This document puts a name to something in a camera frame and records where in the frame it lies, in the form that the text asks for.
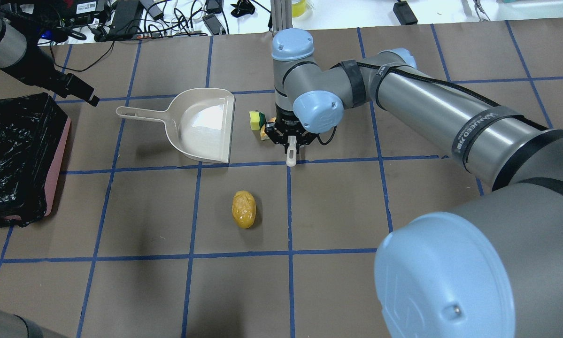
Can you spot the aluminium frame post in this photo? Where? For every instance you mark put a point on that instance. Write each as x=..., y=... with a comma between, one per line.
x=281, y=15

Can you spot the pink bin with black bag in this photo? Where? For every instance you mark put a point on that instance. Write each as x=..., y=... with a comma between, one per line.
x=33, y=132

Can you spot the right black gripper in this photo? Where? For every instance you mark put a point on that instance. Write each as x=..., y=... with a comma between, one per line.
x=286, y=123

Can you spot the yellow green sponge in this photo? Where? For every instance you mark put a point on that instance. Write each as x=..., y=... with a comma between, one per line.
x=257, y=120

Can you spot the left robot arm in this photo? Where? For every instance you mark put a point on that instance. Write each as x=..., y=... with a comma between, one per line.
x=23, y=60

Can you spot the croissant bread piece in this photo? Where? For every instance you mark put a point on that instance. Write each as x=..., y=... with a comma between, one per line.
x=263, y=134

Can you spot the beige plastic dustpan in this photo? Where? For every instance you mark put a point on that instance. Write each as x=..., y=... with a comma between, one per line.
x=198, y=123

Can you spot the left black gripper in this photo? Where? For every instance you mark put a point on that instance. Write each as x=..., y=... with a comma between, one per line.
x=41, y=69

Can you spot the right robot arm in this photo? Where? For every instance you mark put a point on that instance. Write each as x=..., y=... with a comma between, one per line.
x=490, y=268

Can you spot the yellow potato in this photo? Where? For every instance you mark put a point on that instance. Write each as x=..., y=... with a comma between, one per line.
x=244, y=209

